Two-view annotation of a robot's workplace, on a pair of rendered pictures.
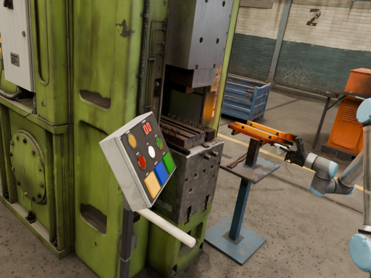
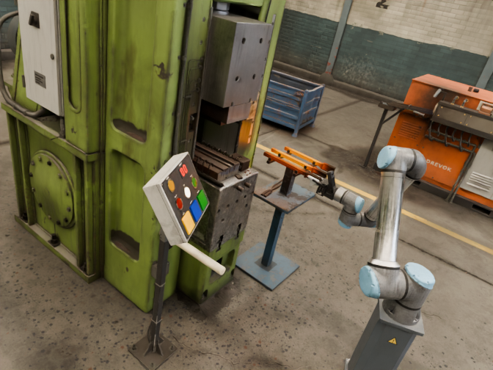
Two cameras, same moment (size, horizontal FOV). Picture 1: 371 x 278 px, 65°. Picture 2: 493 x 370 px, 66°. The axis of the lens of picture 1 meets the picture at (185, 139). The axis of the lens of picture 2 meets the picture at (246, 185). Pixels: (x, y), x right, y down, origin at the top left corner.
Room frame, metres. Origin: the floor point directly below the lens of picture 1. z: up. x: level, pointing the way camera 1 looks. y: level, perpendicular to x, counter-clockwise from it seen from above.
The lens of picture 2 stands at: (-0.37, 0.02, 1.94)
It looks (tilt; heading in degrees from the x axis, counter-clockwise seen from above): 28 degrees down; 354
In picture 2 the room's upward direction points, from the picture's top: 12 degrees clockwise
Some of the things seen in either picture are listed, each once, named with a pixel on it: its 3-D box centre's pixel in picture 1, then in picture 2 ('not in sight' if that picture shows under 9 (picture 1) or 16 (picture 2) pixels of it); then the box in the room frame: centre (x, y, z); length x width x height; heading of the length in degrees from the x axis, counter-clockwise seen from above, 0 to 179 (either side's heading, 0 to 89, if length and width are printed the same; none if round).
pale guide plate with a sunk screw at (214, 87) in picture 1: (215, 78); (252, 105); (1.90, -0.13, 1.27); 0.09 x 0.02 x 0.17; 144
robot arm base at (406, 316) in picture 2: not in sight; (403, 304); (1.03, -1.04, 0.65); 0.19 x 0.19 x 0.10
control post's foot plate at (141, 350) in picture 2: not in sight; (153, 344); (1.07, 0.21, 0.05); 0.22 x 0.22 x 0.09; 54
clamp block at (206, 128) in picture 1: (203, 132); (238, 161); (1.75, -0.11, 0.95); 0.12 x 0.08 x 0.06; 54
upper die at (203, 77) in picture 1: (174, 70); (209, 100); (1.69, 0.11, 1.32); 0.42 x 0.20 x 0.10; 54
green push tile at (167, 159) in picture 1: (167, 162); (201, 200); (1.14, 0.06, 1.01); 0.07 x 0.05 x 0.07; 169
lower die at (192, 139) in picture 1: (168, 129); (201, 158); (1.69, 0.11, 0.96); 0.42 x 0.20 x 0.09; 54
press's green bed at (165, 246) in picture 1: (161, 221); (192, 247); (1.74, 0.09, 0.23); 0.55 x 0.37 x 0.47; 54
